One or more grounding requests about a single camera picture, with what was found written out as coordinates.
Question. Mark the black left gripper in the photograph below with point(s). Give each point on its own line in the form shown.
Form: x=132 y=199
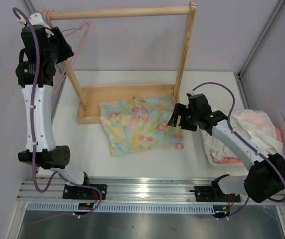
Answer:
x=66 y=50

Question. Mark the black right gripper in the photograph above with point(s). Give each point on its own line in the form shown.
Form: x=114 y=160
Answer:
x=180 y=109

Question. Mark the pink wire hanger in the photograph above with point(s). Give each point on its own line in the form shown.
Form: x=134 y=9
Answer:
x=67 y=69

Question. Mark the floral pastel skirt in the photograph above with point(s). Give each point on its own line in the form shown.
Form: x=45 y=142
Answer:
x=140 y=124

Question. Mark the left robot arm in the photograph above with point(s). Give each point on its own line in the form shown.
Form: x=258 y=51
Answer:
x=36 y=81

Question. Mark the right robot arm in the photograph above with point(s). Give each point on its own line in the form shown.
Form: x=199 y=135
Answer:
x=266 y=172

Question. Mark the white plastic laundry basket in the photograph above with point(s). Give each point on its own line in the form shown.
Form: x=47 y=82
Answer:
x=222 y=163

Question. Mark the white crumpled garment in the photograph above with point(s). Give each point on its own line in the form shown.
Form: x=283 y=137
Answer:
x=256 y=126

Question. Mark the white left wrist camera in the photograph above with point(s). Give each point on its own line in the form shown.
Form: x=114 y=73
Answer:
x=37 y=19

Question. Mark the blue wire hanger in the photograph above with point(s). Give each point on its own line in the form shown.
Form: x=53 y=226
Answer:
x=67 y=31

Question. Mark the white slotted cable duct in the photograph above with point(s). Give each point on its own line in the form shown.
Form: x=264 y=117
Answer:
x=123 y=208

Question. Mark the aluminium mounting rail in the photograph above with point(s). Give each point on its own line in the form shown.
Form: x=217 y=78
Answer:
x=124 y=190

